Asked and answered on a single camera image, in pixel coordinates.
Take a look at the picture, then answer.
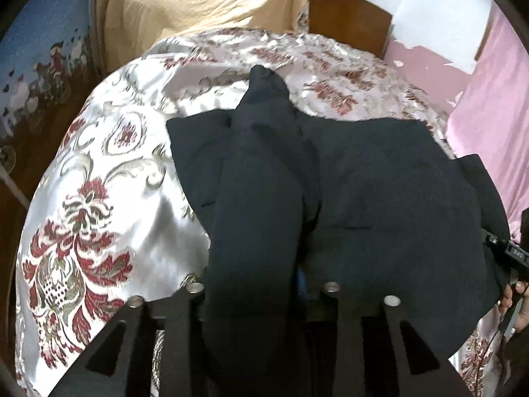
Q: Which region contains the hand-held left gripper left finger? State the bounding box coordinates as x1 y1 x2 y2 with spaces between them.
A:
50 281 211 397

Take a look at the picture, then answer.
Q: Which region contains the black garment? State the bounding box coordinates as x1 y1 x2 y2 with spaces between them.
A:
166 65 512 397

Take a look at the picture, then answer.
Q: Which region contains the blue printed cloth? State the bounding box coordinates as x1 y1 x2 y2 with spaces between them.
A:
0 0 101 174

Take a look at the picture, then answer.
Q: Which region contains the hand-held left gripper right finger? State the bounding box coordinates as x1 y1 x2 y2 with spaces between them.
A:
306 281 476 397

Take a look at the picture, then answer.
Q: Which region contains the floral satin bedspread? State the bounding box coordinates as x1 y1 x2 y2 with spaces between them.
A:
14 28 509 397

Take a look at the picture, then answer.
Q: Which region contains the brown wooden furniture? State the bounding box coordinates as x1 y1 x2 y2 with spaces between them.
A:
0 145 42 340

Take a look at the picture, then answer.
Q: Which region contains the pink curtain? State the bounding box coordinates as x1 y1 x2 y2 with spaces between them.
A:
446 8 529 232

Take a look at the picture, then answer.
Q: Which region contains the brown wooden headboard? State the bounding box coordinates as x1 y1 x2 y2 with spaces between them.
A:
308 0 394 59

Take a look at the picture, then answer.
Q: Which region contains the beige hanging cloth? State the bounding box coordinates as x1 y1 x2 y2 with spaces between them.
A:
96 0 315 71

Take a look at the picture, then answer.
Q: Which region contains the person's right hand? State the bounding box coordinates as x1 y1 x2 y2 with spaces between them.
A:
498 282 516 315

